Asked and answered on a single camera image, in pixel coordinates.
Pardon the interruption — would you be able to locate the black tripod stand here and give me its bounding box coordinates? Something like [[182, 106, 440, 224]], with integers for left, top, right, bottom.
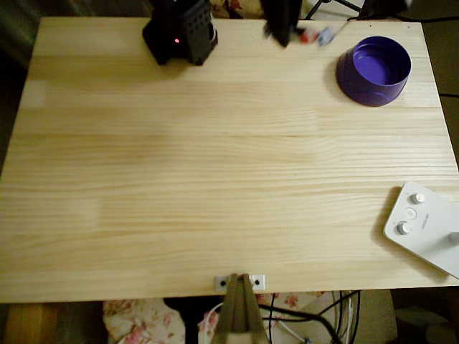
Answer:
[[306, 0, 366, 21]]

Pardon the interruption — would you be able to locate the purple plastic bowl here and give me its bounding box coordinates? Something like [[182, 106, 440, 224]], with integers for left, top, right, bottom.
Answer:
[[335, 35, 413, 108]]

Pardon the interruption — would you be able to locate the black camera cable with bead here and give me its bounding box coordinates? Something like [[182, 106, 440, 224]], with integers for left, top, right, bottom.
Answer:
[[331, 16, 363, 39]]

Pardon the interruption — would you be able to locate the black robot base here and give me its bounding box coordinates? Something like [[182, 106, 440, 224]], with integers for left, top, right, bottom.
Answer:
[[142, 0, 219, 67]]

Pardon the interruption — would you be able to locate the grey metal bracket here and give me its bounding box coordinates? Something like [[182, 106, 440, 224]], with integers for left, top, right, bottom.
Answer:
[[214, 274, 266, 290]]

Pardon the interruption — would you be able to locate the white lamp base with knobs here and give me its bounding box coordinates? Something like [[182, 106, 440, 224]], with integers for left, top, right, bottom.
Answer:
[[382, 181, 459, 280]]

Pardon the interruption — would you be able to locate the table clamp with bracket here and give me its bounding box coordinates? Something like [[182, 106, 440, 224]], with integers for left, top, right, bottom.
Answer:
[[214, 272, 270, 344]]

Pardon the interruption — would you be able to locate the thick black floor cable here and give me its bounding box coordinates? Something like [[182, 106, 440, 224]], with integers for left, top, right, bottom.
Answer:
[[258, 303, 341, 344]]

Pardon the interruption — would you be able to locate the floral cushion with red flowers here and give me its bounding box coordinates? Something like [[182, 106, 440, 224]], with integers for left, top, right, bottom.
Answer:
[[209, 0, 266, 19]]

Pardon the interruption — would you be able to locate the grey fabric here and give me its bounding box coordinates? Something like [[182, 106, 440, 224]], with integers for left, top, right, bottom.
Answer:
[[0, 0, 151, 69]]

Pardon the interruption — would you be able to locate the floral cloth with pink roses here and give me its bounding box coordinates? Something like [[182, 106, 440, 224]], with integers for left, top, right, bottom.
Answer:
[[103, 290, 341, 344]]

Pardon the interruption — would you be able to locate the colourful candy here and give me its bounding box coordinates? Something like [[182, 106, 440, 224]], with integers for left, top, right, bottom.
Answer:
[[293, 25, 335, 48]]

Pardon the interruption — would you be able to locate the white floor cable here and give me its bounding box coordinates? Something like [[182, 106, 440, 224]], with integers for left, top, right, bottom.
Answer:
[[199, 302, 225, 340]]

